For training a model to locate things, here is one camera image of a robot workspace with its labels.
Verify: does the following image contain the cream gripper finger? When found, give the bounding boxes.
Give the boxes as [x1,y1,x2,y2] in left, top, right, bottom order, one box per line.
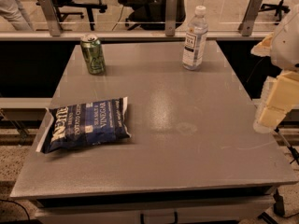
[253,70,299,133]
[250,33,274,57]

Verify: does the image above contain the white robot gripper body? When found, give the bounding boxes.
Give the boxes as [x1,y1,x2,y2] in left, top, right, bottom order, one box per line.
[270,5,299,71]

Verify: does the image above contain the clear plastic water bottle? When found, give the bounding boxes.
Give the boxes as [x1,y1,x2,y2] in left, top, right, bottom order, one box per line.
[182,6,208,70]

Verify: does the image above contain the blue potato chip bag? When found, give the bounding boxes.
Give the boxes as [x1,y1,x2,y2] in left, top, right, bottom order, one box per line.
[36,97,131,154]

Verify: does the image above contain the black office chair middle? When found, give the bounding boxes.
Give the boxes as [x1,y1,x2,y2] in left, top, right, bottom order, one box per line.
[118,0,186,31]

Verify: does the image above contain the green soda can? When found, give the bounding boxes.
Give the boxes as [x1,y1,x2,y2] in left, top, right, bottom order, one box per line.
[80,34,106,75]

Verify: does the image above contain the glass barrier panel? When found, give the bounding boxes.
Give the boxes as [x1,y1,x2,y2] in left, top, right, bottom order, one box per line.
[0,0,299,33]

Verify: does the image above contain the person in light trousers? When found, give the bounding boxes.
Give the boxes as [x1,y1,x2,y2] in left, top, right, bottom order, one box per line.
[0,0,34,31]

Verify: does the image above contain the right metal glass bracket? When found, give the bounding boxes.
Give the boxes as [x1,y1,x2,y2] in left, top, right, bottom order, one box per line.
[238,0,263,36]

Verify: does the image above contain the metal glass bracket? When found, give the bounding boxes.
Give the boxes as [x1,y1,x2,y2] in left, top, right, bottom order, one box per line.
[164,0,178,36]
[38,0,62,36]
[238,0,263,36]

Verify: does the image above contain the middle metal glass bracket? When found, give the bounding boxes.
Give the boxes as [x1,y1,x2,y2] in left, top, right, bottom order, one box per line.
[164,0,178,36]

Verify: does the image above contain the black drawer handle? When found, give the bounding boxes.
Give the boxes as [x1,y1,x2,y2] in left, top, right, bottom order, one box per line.
[139,212,178,224]

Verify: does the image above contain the left metal glass bracket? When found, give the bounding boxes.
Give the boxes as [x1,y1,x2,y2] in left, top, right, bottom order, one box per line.
[38,0,62,36]

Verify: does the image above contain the black floor cable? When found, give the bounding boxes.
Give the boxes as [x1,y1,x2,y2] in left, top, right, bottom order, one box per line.
[0,198,32,222]

